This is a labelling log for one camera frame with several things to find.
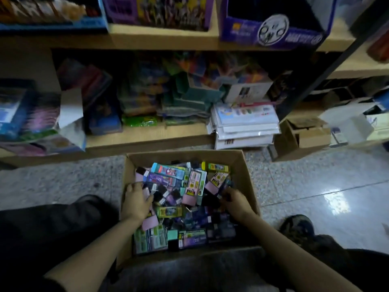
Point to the person's right hand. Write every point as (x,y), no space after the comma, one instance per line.
(238,205)

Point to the person's left hand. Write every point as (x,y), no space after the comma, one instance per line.
(137,203)

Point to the pile of pencil lead cases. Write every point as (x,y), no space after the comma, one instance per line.
(185,203)

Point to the brown cardboard box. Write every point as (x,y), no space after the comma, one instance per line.
(182,156)

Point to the wooden shelf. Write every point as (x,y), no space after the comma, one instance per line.
(152,39)

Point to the black and white display box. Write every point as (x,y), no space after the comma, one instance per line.
(273,30)

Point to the purple display box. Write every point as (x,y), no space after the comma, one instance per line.
(158,12)

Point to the blue display box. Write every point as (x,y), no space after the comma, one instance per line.
(48,15)

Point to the person's right forearm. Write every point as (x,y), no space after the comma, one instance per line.
(298,258)

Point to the person's left forearm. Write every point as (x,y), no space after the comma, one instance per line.
(91,258)

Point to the person's right shoe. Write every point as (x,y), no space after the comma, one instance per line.
(298,228)

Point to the stack of white packets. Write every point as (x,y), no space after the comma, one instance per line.
(243,124)

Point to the small open brown carton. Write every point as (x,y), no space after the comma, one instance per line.
(301,140)

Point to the white printed carton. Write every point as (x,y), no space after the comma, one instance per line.
(249,92)

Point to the heap of green teal packs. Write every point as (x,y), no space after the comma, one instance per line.
(176,94)

